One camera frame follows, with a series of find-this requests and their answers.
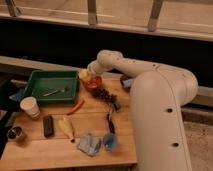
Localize green plastic tray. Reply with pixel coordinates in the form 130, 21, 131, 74
23, 70, 79, 105

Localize yellow banana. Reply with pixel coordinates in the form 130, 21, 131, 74
58, 116, 75, 143

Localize purple bowl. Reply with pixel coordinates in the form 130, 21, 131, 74
120, 75, 134, 89

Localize small metal cup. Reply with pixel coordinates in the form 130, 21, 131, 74
7, 126, 26, 142

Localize blue object at tray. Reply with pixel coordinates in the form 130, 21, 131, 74
9, 89, 24, 102

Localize red bowl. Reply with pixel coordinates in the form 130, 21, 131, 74
83, 76, 102, 91

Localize white paper cup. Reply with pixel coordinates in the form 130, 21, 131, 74
20, 96, 40, 118

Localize blue sponge in bowl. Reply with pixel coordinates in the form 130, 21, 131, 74
123, 79, 133, 88

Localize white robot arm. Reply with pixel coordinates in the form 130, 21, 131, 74
80, 50, 198, 171

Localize crumpled blue cloth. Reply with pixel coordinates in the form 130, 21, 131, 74
77, 133, 101, 157

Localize blue measuring scoop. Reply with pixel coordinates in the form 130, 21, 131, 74
103, 133, 117, 150

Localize black rectangular remote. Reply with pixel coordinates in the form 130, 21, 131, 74
43, 115, 54, 138

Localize bunch of dark grapes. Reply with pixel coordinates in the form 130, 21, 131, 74
92, 88, 117, 103

